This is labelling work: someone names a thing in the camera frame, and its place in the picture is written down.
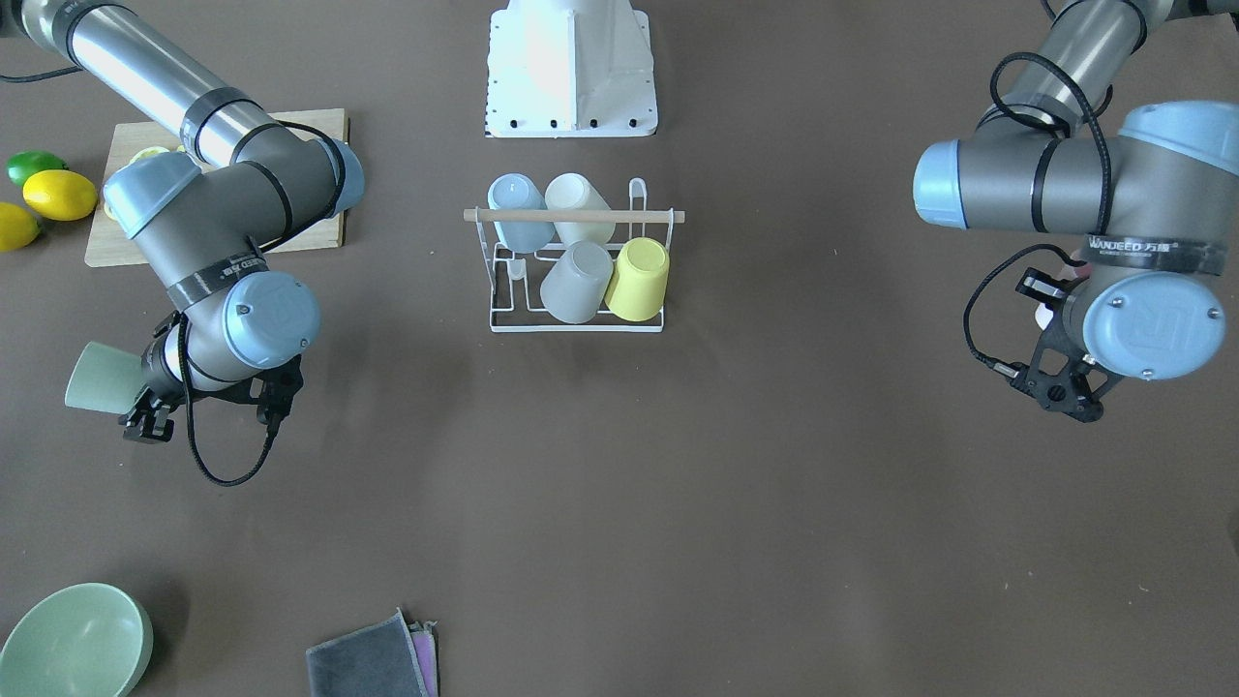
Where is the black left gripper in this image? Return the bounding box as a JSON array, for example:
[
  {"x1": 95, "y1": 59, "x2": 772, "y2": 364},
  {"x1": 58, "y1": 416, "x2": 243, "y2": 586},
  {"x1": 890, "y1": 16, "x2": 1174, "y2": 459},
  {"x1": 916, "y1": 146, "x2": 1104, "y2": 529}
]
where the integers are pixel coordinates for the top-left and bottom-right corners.
[{"x1": 1011, "y1": 266, "x2": 1124, "y2": 423}]

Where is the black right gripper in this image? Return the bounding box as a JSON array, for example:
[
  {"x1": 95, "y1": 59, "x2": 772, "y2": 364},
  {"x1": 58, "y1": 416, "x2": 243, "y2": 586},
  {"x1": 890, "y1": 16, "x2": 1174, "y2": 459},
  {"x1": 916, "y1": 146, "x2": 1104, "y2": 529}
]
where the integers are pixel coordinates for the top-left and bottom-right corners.
[{"x1": 120, "y1": 329, "x2": 186, "y2": 444}]

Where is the green plastic cup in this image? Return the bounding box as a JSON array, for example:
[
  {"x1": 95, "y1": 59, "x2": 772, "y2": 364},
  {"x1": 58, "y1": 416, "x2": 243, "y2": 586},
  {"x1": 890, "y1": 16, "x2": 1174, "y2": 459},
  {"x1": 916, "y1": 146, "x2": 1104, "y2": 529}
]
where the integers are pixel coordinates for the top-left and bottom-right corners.
[{"x1": 64, "y1": 343, "x2": 146, "y2": 415}]

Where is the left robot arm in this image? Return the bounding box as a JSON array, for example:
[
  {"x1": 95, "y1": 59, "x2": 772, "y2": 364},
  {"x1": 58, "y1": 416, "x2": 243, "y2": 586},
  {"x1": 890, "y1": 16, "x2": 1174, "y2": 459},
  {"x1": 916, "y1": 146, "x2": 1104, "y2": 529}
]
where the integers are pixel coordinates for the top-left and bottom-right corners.
[{"x1": 912, "y1": 1, "x2": 1238, "y2": 423}]

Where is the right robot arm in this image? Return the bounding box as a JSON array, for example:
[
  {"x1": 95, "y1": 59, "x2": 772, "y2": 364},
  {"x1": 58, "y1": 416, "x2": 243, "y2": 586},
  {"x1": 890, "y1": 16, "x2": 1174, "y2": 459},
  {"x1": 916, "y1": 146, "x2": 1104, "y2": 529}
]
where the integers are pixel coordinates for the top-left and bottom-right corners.
[{"x1": 12, "y1": 1, "x2": 366, "y2": 442}]

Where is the blue plastic cup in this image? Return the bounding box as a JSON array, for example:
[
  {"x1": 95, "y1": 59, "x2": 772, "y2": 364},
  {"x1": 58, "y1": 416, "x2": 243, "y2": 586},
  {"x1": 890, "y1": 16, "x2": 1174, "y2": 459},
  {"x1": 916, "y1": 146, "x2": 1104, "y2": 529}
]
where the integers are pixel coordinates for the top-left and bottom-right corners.
[{"x1": 487, "y1": 173, "x2": 558, "y2": 255}]

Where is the yellow plastic cup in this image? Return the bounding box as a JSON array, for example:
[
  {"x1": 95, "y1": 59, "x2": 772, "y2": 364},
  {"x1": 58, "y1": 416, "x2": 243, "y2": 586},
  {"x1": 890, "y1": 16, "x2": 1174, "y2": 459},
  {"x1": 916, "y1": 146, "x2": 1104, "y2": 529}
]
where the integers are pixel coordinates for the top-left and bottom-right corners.
[{"x1": 603, "y1": 235, "x2": 670, "y2": 321}]

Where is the grey plastic cup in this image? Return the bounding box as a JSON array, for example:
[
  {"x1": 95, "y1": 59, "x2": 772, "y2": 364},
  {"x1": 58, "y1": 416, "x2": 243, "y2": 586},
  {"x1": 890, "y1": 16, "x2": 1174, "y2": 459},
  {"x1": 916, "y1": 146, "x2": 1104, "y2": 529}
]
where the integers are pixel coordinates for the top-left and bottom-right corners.
[{"x1": 540, "y1": 241, "x2": 615, "y2": 323}]

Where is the cream plastic cup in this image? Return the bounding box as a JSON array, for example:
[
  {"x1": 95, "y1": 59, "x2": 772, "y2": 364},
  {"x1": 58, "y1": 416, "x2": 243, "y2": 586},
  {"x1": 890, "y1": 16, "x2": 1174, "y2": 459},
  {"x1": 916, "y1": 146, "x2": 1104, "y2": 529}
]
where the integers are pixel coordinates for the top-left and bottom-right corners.
[{"x1": 544, "y1": 172, "x2": 616, "y2": 248}]

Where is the wooden cutting board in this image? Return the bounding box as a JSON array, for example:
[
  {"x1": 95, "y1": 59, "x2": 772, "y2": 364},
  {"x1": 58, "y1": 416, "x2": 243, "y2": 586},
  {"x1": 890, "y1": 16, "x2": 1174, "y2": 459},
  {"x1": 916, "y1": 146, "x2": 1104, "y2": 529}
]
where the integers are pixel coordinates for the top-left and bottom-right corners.
[{"x1": 84, "y1": 106, "x2": 349, "y2": 267}]

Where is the green bowl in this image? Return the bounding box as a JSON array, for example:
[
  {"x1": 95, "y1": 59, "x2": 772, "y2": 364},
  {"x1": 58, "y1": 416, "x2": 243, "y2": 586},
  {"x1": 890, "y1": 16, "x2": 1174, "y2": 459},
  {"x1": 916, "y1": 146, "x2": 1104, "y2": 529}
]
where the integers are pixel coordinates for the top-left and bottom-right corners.
[{"x1": 1, "y1": 583, "x2": 154, "y2": 696}]

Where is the yellow lemon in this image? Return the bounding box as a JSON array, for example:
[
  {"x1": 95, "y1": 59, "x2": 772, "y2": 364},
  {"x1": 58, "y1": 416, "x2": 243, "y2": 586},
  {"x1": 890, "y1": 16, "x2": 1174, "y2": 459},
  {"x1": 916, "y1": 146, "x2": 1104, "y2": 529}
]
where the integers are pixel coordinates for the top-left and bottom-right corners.
[
  {"x1": 0, "y1": 201, "x2": 43, "y2": 253},
  {"x1": 22, "y1": 170, "x2": 99, "y2": 222}
]

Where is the green lime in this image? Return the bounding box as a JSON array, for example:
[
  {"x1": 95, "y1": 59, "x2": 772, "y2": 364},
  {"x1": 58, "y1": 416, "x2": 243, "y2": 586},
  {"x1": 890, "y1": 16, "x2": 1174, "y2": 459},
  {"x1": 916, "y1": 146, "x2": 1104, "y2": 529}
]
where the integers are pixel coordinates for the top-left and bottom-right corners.
[{"x1": 5, "y1": 150, "x2": 68, "y2": 187}]

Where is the grey folded cloth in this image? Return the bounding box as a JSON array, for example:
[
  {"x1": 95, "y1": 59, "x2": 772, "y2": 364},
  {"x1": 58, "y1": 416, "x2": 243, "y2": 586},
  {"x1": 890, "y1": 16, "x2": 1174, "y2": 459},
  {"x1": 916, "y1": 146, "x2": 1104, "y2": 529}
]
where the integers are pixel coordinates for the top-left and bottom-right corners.
[{"x1": 306, "y1": 610, "x2": 439, "y2": 696}]

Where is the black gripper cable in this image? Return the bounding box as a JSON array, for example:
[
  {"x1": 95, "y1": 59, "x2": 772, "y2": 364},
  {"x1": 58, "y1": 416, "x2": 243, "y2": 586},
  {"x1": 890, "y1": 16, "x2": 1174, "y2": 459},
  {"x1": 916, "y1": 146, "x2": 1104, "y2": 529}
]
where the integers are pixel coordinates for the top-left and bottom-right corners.
[{"x1": 173, "y1": 314, "x2": 304, "y2": 487}]

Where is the white wire cup rack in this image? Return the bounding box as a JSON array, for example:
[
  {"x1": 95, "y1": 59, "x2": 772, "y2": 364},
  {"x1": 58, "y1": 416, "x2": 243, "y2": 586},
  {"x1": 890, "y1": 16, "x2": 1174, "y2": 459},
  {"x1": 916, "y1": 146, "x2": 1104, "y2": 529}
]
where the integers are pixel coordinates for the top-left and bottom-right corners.
[{"x1": 462, "y1": 173, "x2": 685, "y2": 334}]

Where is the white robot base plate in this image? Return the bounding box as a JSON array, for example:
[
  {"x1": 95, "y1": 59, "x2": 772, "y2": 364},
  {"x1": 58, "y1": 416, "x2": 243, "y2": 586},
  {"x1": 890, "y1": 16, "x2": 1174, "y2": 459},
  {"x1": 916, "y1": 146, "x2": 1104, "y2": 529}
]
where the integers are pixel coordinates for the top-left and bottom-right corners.
[{"x1": 484, "y1": 1, "x2": 659, "y2": 137}]

